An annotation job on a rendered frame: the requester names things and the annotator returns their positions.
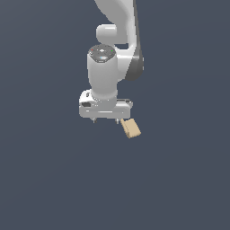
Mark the tan wooden block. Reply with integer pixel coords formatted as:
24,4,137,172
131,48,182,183
119,118,142,139

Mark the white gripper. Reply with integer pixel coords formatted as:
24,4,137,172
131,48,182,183
78,89,134,124

